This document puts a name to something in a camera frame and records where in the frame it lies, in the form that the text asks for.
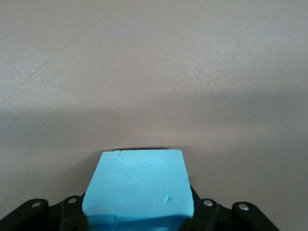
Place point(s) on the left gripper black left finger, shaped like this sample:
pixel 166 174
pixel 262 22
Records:
pixel 36 216

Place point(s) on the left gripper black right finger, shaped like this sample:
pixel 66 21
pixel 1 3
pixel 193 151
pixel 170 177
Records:
pixel 216 217

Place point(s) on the light blue foam cube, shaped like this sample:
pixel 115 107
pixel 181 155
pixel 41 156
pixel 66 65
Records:
pixel 138 187

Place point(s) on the brown table cover sheet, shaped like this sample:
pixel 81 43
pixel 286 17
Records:
pixel 154 60

